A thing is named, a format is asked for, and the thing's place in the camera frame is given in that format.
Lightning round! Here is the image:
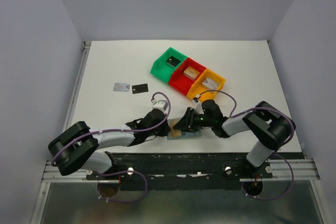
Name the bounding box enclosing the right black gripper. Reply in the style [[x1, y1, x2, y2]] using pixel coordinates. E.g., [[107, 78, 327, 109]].
[[173, 107, 214, 133]]

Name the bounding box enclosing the grey-green card holder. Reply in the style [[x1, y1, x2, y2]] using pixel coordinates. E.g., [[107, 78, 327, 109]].
[[167, 118, 201, 140]]

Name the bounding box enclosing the tan gold credit card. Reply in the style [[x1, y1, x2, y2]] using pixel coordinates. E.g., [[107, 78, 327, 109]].
[[169, 118, 182, 139]]

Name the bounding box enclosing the black credit card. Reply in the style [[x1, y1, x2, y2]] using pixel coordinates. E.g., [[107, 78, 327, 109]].
[[132, 83, 149, 94]]

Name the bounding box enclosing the silver VIP credit card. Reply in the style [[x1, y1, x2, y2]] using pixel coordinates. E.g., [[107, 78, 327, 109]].
[[113, 83, 130, 92]]

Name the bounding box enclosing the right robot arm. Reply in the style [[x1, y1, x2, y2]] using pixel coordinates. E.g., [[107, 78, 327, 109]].
[[173, 100, 296, 178]]

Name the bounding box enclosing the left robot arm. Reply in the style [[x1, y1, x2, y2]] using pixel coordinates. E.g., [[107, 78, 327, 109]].
[[48, 109, 170, 179]]

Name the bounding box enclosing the blue card sleeve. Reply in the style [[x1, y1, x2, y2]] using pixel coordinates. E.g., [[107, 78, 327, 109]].
[[181, 130, 201, 139]]

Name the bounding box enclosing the white card in yellow bin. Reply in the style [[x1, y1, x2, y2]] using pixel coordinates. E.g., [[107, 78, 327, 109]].
[[202, 77, 219, 90]]

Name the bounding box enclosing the tan card in red bin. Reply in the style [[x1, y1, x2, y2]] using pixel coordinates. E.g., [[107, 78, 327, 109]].
[[183, 66, 200, 80]]

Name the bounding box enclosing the black card in green bin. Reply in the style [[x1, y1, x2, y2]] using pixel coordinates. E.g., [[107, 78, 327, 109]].
[[166, 56, 181, 68]]

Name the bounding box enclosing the red plastic bin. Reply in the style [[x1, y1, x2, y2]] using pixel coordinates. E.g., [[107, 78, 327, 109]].
[[168, 58, 206, 96]]

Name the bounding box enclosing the yellow plastic bin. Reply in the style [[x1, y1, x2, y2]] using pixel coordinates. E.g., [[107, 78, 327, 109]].
[[187, 68, 226, 101]]

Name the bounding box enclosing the green plastic bin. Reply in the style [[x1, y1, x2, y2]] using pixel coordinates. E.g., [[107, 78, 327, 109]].
[[150, 47, 187, 83]]

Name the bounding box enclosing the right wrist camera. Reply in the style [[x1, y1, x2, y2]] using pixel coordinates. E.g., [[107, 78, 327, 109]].
[[192, 97, 203, 113]]

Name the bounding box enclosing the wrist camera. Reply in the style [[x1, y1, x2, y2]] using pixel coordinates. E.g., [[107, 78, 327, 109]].
[[192, 97, 203, 113], [152, 99, 169, 114]]

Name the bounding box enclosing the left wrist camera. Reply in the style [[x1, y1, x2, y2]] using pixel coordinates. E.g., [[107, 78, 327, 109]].
[[152, 99, 169, 114]]

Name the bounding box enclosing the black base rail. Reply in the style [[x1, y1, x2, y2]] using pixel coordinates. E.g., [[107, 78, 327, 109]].
[[54, 152, 305, 192]]

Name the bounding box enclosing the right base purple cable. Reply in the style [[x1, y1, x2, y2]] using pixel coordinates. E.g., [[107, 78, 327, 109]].
[[241, 153, 295, 201]]

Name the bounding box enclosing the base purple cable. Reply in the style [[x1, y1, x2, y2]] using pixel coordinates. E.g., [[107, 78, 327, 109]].
[[98, 170, 149, 204], [241, 153, 295, 201]]

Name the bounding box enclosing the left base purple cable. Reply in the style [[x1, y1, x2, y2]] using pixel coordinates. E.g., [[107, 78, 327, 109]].
[[98, 170, 149, 204]]

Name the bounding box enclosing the aluminium side rail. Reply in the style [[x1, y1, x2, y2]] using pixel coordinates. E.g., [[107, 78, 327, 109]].
[[41, 40, 92, 183]]

